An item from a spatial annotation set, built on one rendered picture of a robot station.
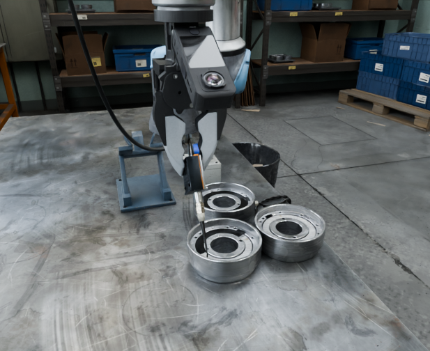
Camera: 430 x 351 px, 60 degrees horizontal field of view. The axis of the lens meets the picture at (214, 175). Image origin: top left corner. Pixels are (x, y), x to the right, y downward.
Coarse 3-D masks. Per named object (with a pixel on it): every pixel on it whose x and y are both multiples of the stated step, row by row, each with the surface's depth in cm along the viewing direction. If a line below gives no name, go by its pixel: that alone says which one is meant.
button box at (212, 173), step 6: (186, 156) 78; (210, 162) 75; (216, 162) 75; (210, 168) 74; (216, 168) 75; (204, 174) 74; (210, 174) 75; (216, 174) 75; (210, 180) 75; (216, 180) 76
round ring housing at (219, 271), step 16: (208, 224) 56; (224, 224) 57; (240, 224) 56; (192, 240) 54; (208, 240) 54; (224, 240) 55; (240, 240) 54; (256, 240) 54; (192, 256) 50; (224, 256) 50; (256, 256) 50; (208, 272) 49; (224, 272) 48; (240, 272) 49
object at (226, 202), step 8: (208, 184) 67; (216, 184) 68; (224, 184) 68; (232, 184) 68; (208, 192) 67; (240, 192) 67; (248, 192) 66; (208, 200) 65; (216, 200) 65; (224, 200) 66; (232, 200) 65; (208, 208) 59; (216, 208) 62; (224, 208) 62; (232, 208) 62; (240, 208) 59; (248, 208) 60; (208, 216) 60; (216, 216) 59; (224, 216) 59; (232, 216) 59; (240, 216) 60; (248, 216) 61
